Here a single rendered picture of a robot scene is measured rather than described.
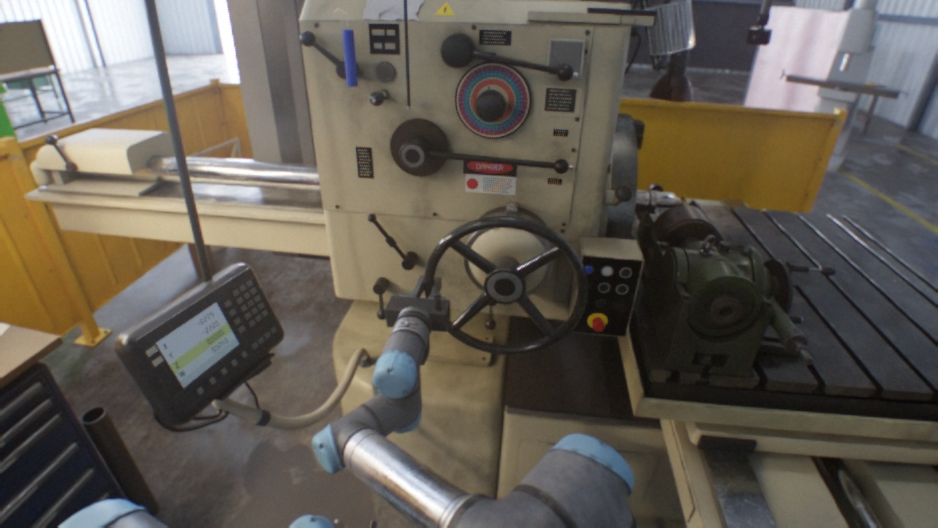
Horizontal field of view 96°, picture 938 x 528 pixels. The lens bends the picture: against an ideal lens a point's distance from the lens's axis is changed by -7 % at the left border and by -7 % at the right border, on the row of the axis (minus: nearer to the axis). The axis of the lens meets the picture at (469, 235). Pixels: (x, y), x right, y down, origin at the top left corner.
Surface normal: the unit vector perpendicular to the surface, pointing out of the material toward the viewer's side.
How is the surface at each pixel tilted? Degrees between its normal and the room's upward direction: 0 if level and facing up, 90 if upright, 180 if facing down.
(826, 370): 0
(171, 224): 90
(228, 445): 0
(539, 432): 90
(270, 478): 0
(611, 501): 50
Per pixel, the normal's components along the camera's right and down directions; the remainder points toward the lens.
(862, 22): -0.70, 0.33
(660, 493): -0.14, 0.47
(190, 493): 0.02, -0.88
